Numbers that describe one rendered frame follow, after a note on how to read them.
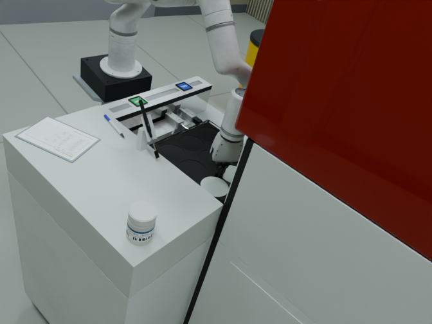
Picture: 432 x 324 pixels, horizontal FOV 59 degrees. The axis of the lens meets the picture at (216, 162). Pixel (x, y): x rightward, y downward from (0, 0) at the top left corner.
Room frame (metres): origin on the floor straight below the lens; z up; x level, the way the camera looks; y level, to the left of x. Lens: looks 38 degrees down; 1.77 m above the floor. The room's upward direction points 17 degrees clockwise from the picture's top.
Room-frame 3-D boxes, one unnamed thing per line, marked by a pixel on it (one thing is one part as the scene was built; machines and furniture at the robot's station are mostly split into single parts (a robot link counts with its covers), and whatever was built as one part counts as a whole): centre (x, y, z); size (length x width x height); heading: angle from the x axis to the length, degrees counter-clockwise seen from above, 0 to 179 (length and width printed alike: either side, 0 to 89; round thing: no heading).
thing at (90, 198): (0.86, 0.30, 0.89); 0.62 x 0.35 x 0.14; 59
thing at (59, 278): (1.12, 0.15, 0.41); 0.96 x 0.64 x 0.82; 149
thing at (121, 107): (1.38, 0.30, 0.89); 0.55 x 0.09 x 0.14; 149
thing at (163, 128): (1.26, 0.26, 0.87); 0.36 x 0.08 x 0.03; 149
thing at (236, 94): (1.06, -0.03, 1.17); 0.09 x 0.08 x 0.13; 142
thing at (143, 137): (0.98, 0.24, 1.03); 0.06 x 0.04 x 0.13; 59
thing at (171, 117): (1.32, 0.22, 0.89); 0.08 x 0.03 x 0.03; 59
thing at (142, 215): (0.64, 0.14, 1.01); 0.07 x 0.07 x 0.10
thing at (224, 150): (1.06, -0.02, 1.03); 0.10 x 0.07 x 0.11; 114
